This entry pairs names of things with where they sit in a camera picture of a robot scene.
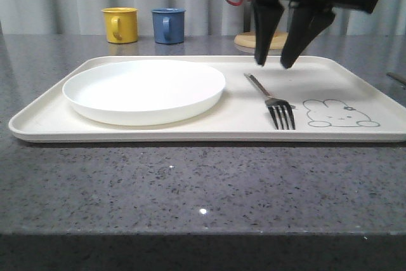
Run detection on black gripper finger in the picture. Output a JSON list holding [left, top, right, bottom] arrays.
[[280, 0, 336, 69], [252, 0, 284, 66]]

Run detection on silver metal fork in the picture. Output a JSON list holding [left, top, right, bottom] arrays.
[[244, 73, 296, 130]]

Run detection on white round plate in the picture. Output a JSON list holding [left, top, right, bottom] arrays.
[[62, 59, 226, 126]]

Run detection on wooden mug tree stand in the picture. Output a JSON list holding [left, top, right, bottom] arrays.
[[234, 30, 288, 50]]

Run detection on cream rabbit print tray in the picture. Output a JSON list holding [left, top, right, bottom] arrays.
[[9, 56, 405, 143]]

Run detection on blue enamel mug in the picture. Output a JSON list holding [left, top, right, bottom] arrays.
[[152, 8, 186, 44]]

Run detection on yellow enamel mug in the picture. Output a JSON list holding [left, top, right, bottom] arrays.
[[101, 7, 138, 44]]

